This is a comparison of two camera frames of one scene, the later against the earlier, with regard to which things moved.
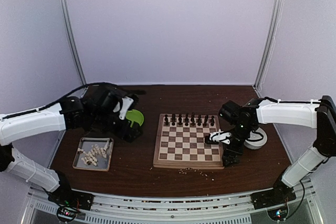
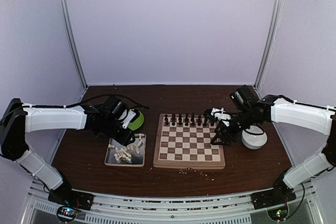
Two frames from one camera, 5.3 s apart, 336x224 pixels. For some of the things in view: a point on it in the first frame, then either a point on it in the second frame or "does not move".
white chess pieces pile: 90,157 → 124,153
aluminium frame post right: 272,30 does not move
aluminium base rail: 187,209 does not move
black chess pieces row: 192,121 does not move
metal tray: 103,163 → 137,160
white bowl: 257,139 does not move
